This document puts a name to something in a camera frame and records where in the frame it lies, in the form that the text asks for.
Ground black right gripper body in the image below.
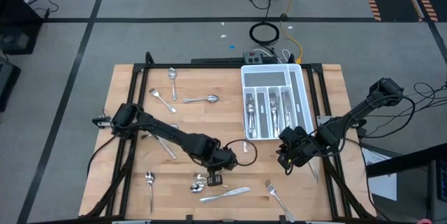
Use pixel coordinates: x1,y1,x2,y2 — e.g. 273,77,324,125
278,126,321,169

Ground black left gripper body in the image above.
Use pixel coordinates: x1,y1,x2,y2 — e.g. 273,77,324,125
207,149,239,176

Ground white plastic cutlery tray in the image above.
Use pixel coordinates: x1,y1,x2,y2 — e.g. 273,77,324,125
240,64,314,142

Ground white paper sheet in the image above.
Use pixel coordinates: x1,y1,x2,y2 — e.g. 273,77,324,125
361,147,399,202

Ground black desk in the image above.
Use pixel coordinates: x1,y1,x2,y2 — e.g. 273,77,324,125
366,142,447,224

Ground black equipment case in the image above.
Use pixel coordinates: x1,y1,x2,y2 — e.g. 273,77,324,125
0,59,22,113

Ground black cabinet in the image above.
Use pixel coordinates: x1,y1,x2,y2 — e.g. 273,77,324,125
0,0,45,56

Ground black looped wrist cable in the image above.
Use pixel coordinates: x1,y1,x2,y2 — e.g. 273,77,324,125
223,139,258,167

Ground black metal table frame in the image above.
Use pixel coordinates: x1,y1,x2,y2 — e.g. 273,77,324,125
83,52,376,220

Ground coiled black cable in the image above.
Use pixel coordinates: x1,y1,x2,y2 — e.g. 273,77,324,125
249,22,280,47

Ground black cable bundle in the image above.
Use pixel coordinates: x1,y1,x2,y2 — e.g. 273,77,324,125
356,81,447,140

